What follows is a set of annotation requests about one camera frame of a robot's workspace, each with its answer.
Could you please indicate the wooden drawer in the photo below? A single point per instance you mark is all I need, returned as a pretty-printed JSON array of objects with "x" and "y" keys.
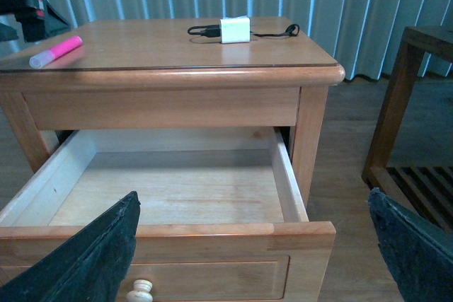
[{"x": 221, "y": 214}]

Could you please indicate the pink marker clear cap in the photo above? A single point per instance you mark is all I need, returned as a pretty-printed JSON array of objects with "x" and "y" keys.
[{"x": 44, "y": 58}]

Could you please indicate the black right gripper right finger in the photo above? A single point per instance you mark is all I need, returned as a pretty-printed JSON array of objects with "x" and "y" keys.
[{"x": 417, "y": 253}]

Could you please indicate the white charger block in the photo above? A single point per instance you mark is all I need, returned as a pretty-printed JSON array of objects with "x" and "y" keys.
[{"x": 235, "y": 30}]

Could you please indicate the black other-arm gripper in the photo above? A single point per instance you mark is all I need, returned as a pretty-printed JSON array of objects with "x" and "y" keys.
[{"x": 39, "y": 20}]

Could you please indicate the dark wooden side table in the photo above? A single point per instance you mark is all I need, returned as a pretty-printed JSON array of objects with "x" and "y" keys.
[{"x": 410, "y": 157}]

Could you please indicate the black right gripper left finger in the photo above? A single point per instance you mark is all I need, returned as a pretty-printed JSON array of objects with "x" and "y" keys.
[{"x": 90, "y": 266}]

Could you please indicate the wooden nightstand cabinet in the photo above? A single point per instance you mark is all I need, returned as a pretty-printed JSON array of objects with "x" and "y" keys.
[{"x": 142, "y": 74}]

